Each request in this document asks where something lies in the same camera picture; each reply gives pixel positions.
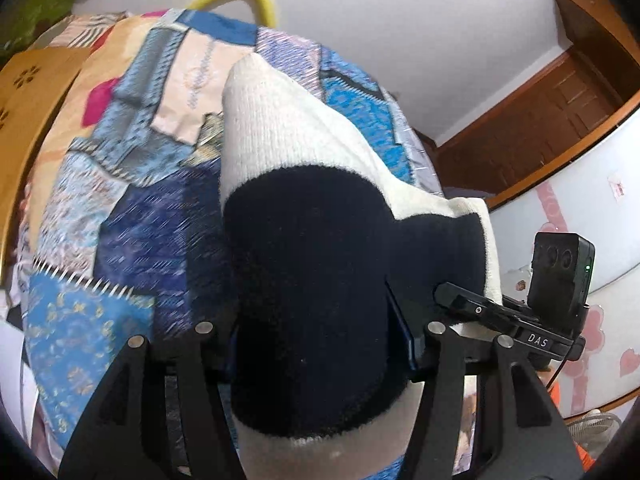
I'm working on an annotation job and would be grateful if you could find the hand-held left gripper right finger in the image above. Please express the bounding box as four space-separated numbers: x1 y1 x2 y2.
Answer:
384 280 587 480

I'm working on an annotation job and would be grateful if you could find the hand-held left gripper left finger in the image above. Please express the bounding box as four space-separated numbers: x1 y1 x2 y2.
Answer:
59 321 240 480

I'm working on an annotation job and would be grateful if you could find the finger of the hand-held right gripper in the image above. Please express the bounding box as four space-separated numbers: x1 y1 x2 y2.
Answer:
432 282 542 333

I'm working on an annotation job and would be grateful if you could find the white and navy knit sweater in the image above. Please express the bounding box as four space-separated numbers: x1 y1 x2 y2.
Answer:
219 52 503 456

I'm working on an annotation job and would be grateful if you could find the white wardrobe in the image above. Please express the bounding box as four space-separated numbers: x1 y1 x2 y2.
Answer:
487 95 640 421

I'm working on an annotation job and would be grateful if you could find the grey cloth bundle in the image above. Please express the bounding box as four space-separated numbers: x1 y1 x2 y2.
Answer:
444 184 497 203

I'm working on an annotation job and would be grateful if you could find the orange cloth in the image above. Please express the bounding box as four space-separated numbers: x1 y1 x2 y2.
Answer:
547 370 603 472

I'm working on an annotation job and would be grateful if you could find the grey checked bed sheet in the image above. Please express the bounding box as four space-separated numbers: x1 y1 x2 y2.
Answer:
395 125 447 198

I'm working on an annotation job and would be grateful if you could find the blue patchwork printed blanket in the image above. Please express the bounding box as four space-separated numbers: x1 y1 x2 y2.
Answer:
10 7 443 480

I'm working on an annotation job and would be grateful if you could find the brown wooden door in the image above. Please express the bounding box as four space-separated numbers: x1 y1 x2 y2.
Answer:
434 50 628 196

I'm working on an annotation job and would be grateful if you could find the white electric fan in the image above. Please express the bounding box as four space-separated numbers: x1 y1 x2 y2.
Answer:
569 408 625 462

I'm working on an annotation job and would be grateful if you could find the wooden board with flower cutouts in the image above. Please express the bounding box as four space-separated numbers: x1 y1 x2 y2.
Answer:
0 47 91 271

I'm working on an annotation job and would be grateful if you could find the green patterned cloth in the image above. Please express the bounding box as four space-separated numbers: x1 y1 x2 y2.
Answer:
0 0 81 53

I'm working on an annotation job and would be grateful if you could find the black cable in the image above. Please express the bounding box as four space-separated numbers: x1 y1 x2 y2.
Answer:
547 354 572 392

